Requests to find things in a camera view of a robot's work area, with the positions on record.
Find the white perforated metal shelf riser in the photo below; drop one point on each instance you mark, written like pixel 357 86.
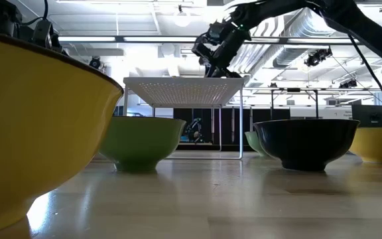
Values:
pixel 184 91

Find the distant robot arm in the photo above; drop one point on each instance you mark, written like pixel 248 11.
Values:
pixel 194 131

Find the black partition panel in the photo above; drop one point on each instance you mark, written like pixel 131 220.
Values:
pixel 227 129

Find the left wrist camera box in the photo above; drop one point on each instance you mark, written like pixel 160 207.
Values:
pixel 41 33

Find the black bowl with orange flowers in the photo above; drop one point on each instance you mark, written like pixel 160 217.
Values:
pixel 307 146

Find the dark computer monitor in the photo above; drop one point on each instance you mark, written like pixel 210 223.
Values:
pixel 371 114

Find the silver ventilation duct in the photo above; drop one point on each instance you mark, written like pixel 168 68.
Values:
pixel 297 33

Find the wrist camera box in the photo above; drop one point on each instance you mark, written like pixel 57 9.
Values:
pixel 41 33
pixel 217 33

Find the black metal frame stand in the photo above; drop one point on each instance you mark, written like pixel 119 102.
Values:
pixel 293 90

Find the black ceiling spotlight cluster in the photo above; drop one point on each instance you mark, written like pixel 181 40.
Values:
pixel 348 83
pixel 317 57

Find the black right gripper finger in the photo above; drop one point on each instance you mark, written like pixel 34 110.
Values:
pixel 232 73
pixel 213 71

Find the round white pendant lamp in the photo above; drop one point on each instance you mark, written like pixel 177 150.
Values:
pixel 182 18

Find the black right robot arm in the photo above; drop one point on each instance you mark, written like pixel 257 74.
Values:
pixel 343 16

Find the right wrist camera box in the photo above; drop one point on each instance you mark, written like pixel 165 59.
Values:
pixel 217 33

